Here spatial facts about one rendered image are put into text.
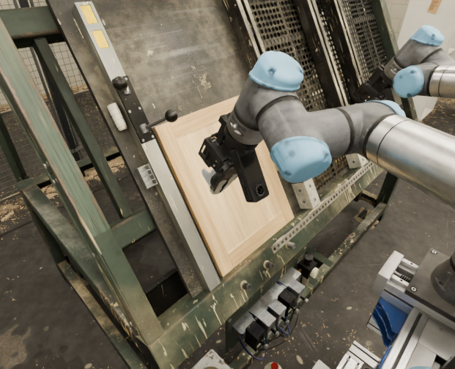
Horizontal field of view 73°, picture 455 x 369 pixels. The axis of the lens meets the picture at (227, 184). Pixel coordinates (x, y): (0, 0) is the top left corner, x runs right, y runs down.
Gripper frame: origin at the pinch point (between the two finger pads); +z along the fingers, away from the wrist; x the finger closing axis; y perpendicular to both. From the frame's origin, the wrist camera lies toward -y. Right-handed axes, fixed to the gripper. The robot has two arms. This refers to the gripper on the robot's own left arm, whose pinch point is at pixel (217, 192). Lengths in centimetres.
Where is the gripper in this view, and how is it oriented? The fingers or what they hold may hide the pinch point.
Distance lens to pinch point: 72.8
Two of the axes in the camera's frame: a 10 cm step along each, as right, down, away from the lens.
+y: -6.1, -7.6, 2.4
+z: -3.3, 5.1, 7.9
